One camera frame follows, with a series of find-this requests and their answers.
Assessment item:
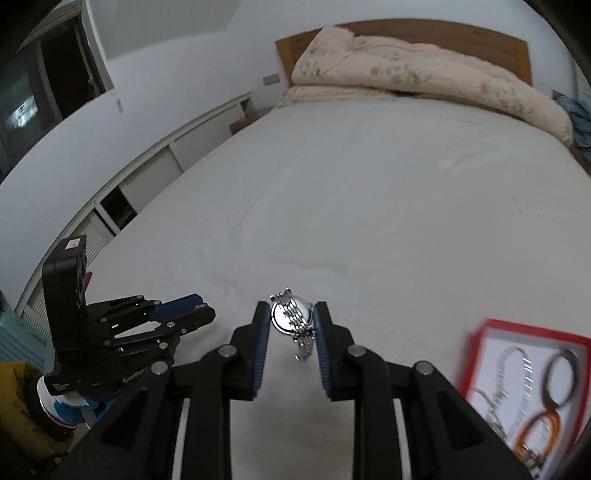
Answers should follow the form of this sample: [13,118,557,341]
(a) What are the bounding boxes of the low white louvered cabinets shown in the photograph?
[14,90,254,333]

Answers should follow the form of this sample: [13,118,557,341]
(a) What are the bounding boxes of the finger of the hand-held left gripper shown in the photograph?
[104,305,217,365]
[90,294,208,329]

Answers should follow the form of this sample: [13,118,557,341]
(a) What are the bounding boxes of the wooden headboard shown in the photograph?
[275,18,532,88]

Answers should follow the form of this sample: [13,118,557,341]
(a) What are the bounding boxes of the teal ribbed fabric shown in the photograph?
[0,307,52,365]

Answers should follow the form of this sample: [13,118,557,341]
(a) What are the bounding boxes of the dark window frame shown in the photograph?
[0,0,116,181]

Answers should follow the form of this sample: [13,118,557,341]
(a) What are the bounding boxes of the wooden nightstand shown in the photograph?
[230,107,273,136]

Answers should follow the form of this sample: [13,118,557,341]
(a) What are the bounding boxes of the silver beaded necklace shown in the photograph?
[489,346,536,439]

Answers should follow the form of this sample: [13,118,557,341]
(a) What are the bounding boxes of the person's left forearm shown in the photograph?
[0,361,70,462]

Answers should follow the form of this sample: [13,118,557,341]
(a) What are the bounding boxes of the beige floral duvet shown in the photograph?
[291,26,574,146]

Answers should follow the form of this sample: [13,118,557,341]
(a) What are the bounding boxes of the silver link watch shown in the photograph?
[269,287,319,363]

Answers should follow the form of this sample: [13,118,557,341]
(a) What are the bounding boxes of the dark wooden bangle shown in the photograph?
[541,349,580,409]

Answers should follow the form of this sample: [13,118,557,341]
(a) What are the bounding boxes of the blue crumpled cloth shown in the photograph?
[554,92,591,148]

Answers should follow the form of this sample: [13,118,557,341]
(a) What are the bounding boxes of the thin silver bangle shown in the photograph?
[471,388,509,435]

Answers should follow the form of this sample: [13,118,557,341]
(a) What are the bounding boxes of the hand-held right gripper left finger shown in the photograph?
[55,301,271,480]

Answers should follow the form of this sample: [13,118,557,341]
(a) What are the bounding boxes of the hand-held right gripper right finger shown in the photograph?
[314,301,532,480]

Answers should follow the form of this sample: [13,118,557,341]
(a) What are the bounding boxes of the beige pillow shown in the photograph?
[277,85,398,109]

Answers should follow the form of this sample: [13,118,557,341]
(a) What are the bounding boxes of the red shallow box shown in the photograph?
[457,318,591,480]

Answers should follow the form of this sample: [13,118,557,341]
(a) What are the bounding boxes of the amber resin bangle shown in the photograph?
[515,408,561,457]

